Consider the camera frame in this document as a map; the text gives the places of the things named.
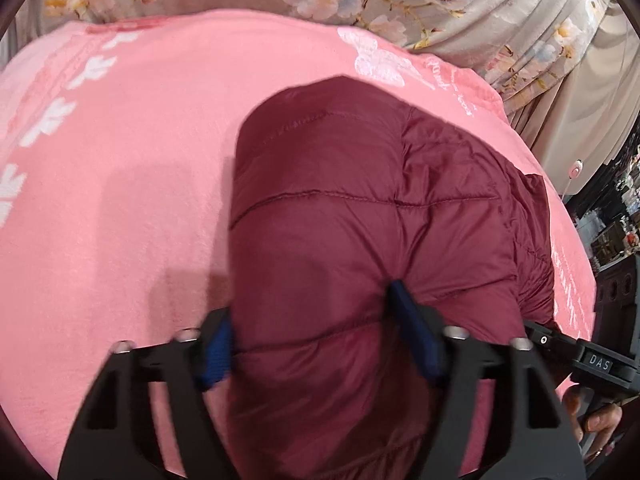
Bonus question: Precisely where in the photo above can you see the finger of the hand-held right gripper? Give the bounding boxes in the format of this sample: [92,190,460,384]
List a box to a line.
[523,320,582,377]

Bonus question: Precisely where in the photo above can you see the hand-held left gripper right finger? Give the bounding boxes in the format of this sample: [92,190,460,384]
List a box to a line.
[389,280,587,480]

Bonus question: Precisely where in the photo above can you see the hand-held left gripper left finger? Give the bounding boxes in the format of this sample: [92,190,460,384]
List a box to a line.
[57,307,237,480]

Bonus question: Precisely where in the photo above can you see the maroon puffer jacket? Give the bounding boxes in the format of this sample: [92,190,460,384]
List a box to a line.
[225,75,559,480]

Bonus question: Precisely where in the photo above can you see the person's right hand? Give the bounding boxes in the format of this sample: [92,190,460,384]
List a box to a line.
[562,385,626,462]

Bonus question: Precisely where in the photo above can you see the dark cabinet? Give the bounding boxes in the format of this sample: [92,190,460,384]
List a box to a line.
[591,255,640,358]

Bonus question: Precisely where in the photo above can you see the dark cluttered shelf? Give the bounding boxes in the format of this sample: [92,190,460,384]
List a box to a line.
[572,132,640,268]

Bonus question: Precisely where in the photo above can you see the pink round device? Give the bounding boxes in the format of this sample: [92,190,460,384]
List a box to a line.
[560,159,587,204]

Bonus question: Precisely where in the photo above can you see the pink printed blanket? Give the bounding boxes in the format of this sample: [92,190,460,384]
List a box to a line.
[0,7,602,480]

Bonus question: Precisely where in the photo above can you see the beige cloth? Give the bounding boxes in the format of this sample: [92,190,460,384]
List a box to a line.
[505,7,640,198]

